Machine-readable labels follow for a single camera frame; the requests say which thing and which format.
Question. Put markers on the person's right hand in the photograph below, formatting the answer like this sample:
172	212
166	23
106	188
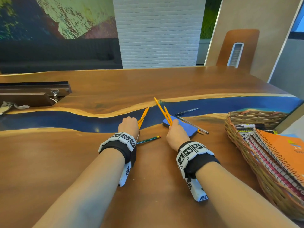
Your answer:
177	137

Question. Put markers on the person's left hand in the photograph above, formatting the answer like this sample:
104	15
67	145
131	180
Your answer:
129	127

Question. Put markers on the blue eraser block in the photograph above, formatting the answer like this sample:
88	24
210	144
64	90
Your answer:
185	129

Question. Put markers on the silver ballpoint pens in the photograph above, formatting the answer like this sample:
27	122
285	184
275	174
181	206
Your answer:
192	125

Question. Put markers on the green pencil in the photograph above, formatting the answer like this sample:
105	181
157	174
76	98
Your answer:
148	139

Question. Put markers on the grey clear pen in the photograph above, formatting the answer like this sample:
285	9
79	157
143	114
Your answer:
187	111

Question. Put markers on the bunch of yellow pencils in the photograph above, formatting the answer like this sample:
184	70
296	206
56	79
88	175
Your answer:
164	111

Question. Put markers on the woven wicker basket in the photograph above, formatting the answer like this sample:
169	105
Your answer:
237	144

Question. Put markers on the black white markers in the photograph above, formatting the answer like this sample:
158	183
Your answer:
244	126

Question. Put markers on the pink spiral notebook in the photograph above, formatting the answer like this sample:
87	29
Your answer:
273	173

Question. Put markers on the orange spiral notebook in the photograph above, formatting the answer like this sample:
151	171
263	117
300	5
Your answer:
285	149

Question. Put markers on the white paper sheet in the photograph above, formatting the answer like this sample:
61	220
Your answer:
297	128

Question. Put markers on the person's right forearm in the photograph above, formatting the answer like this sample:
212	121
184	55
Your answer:
237	199

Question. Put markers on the person's left forearm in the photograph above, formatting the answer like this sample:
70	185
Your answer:
83	194

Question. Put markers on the black left wrist marker band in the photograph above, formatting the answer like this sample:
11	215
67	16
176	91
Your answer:
118	147

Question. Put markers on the black wrist marker band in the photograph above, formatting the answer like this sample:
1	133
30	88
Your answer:
118	147
199	163

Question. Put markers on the black right wrist marker band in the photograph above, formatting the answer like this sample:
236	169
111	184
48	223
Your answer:
199	163

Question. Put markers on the dark sofa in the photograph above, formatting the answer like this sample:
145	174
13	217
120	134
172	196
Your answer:
59	54

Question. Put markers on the dark wooden box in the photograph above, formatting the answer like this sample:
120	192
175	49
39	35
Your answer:
31	92

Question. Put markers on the brown wooden chair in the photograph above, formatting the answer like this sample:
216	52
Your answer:
249	45

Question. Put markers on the brown metal-framed board panel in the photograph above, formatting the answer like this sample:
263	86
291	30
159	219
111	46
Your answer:
256	11

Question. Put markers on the window with building view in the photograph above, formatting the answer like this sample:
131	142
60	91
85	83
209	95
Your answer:
298	21

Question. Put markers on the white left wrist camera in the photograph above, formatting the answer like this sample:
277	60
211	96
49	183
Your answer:
124	174

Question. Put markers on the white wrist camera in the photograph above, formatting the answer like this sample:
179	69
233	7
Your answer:
124	174
197	191

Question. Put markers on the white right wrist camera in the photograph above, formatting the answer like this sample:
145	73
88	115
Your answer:
197	191

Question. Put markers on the green foliage wall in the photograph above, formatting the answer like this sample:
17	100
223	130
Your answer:
209	21

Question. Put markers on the large abstract wall painting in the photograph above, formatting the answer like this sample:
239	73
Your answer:
59	16

